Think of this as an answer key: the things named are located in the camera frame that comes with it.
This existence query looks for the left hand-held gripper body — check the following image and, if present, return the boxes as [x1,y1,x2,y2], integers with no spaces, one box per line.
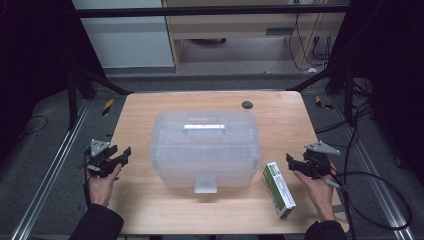
[81,138,119,178]

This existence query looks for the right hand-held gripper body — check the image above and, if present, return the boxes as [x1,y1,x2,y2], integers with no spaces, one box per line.
[301,140,342,180]

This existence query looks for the green and white carton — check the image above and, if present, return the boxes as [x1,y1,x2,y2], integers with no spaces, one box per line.
[261,161,297,220]

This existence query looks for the clear plastic storage box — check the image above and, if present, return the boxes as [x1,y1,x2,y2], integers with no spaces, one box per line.
[148,109,261,195]

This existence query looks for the person's left hand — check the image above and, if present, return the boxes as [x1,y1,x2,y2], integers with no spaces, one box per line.
[87,163,123,208]

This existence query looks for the person's right hand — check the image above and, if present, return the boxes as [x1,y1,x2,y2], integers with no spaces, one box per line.
[293,161,338,223]

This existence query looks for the yellow black striped tape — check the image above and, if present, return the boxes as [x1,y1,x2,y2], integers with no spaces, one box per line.
[314,95,335,111]
[101,98,115,117]

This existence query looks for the black metal stand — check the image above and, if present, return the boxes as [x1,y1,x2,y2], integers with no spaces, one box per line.
[285,59,356,127]
[64,61,135,132]

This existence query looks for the white cabinet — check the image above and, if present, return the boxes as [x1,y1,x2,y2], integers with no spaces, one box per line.
[71,0,176,70]

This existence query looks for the black curtain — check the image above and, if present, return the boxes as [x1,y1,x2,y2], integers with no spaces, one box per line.
[324,0,424,188]
[0,0,108,163]

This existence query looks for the light wooden desk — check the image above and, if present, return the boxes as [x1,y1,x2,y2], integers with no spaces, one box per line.
[161,0,352,75]

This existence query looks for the black horizontal bar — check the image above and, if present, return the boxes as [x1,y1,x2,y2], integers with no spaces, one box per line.
[74,4,352,19]

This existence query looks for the left hand-held gripper cable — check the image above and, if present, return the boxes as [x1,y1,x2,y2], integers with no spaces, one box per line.
[82,149,93,207]

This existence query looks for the hand-held gripper cable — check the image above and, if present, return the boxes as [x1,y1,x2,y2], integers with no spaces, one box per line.
[82,149,93,207]
[321,171,414,240]

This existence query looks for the black floor cable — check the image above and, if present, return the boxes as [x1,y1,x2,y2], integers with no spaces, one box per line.
[314,101,374,135]
[19,114,50,137]

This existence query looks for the aluminium floor rail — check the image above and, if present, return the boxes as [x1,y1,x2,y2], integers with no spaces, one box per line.
[329,99,417,240]
[9,99,94,240]

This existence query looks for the right hand-held gripper cable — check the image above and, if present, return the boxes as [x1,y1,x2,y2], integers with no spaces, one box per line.
[321,171,414,240]

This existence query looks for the black hanging cables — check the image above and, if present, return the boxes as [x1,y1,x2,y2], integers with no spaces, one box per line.
[287,12,332,73]

